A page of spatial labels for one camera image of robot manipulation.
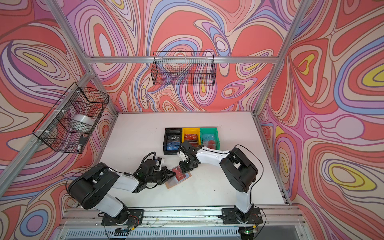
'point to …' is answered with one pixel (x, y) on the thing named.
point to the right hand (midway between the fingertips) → (185, 173)
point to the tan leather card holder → (173, 181)
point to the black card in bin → (173, 138)
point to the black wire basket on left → (67, 125)
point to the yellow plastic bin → (191, 130)
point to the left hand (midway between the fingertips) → (177, 174)
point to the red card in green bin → (211, 144)
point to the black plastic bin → (171, 131)
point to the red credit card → (179, 174)
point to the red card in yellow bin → (190, 137)
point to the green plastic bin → (209, 137)
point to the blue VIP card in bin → (173, 146)
